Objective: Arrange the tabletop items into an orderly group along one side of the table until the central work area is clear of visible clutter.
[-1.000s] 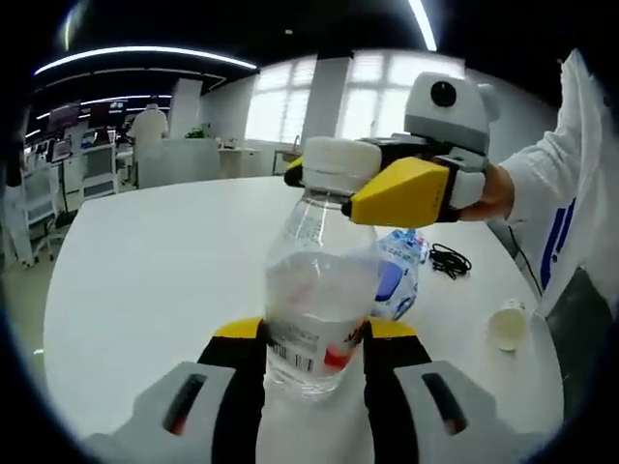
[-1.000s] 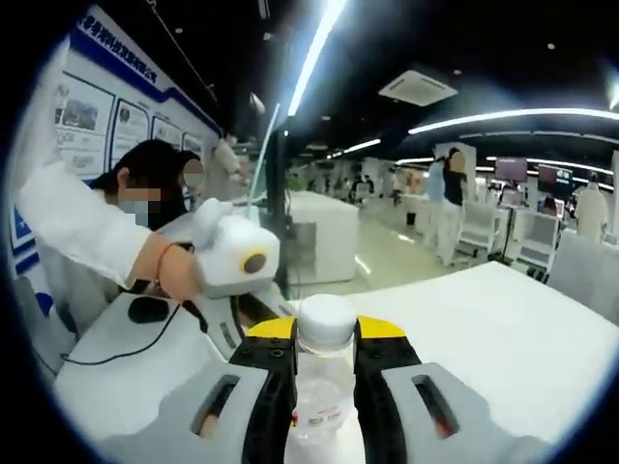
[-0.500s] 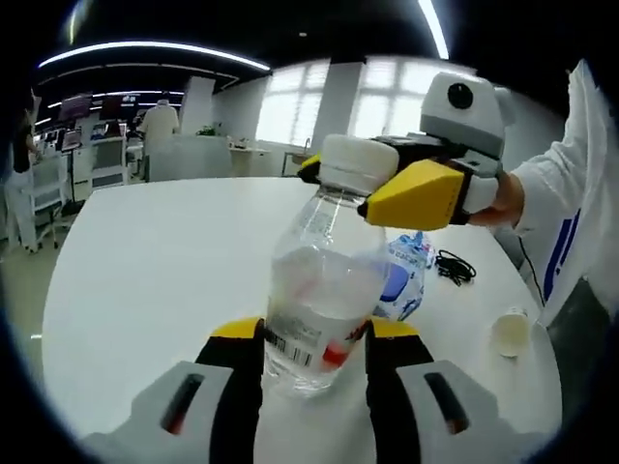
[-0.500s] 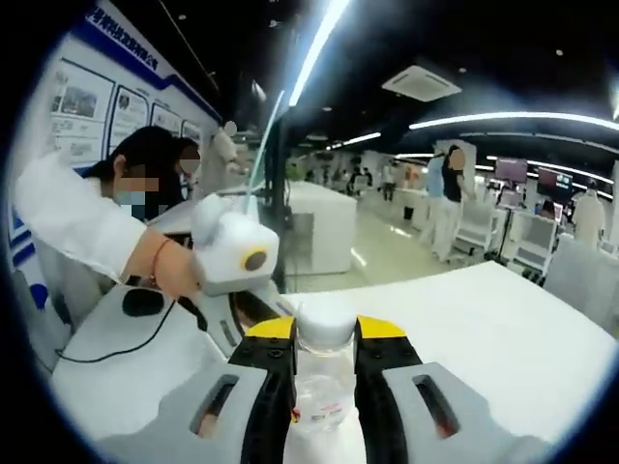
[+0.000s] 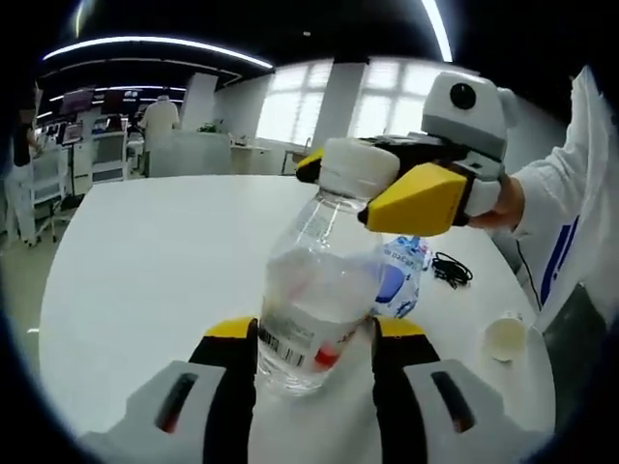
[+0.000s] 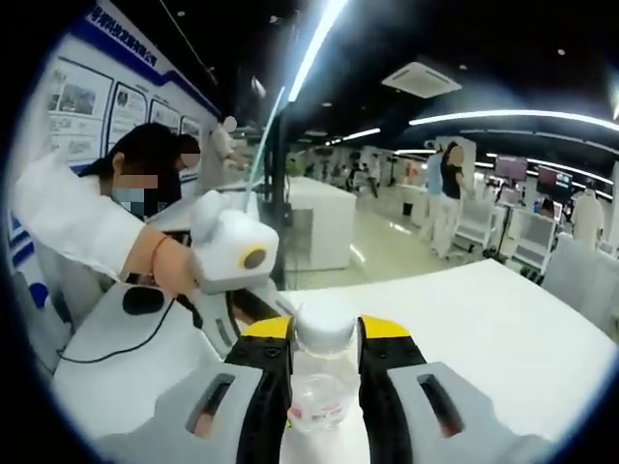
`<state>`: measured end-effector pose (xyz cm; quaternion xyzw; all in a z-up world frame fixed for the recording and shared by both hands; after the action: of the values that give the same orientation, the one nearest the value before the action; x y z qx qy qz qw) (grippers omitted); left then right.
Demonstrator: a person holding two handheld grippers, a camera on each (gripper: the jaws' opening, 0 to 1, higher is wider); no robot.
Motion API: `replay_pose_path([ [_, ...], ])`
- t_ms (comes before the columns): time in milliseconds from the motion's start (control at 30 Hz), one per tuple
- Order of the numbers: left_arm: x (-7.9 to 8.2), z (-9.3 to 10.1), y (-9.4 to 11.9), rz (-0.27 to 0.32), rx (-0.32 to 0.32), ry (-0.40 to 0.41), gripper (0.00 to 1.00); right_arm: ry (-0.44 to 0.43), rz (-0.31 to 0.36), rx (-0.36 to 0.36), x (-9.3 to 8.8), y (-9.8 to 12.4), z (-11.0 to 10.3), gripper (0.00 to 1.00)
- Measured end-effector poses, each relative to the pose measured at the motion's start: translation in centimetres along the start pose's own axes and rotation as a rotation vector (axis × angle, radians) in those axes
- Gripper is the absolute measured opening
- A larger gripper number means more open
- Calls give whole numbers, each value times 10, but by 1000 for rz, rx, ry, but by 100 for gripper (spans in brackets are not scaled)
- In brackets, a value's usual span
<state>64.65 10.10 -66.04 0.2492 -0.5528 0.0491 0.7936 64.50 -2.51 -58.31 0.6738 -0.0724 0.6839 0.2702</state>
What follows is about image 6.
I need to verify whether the person's head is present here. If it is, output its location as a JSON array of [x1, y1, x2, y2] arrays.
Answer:
[[79, 123, 202, 218]]

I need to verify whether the white partition counter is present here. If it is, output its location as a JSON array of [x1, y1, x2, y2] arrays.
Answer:
[[284, 176, 359, 272]]

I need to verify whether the ceiling light strip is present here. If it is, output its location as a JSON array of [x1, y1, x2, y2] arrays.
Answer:
[[288, 0, 350, 103], [408, 109, 619, 132]]

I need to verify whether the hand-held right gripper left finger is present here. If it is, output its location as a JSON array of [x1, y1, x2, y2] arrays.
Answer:
[[144, 316, 296, 464]]

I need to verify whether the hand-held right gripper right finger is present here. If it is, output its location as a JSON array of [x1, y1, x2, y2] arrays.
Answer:
[[357, 314, 515, 464]]

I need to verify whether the clear plastic water bottle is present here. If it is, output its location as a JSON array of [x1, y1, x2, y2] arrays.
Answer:
[[287, 302, 362, 434]]

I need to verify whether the ceiling air conditioner vent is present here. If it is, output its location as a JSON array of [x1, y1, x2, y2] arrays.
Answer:
[[381, 60, 463, 101]]

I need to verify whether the red string bracelet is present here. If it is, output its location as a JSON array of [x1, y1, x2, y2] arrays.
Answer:
[[150, 235, 171, 284]]

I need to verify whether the black cable with oval puck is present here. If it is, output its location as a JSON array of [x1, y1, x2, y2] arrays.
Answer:
[[58, 283, 204, 363]]

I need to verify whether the person's white coat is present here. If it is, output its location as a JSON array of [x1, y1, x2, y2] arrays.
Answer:
[[28, 231, 122, 349]]

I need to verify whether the wall display screen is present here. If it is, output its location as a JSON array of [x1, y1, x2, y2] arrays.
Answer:
[[536, 165, 575, 200], [493, 154, 528, 179]]

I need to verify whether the white table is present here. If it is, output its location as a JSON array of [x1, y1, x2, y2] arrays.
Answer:
[[52, 258, 618, 464]]

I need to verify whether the blue white wall display board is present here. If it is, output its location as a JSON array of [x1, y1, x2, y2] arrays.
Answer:
[[43, 0, 219, 180]]

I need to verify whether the person's left hand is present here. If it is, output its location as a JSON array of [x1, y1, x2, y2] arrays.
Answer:
[[158, 235, 202, 297]]

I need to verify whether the black pole stand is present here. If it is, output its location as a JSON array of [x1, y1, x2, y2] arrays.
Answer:
[[263, 86, 294, 291]]

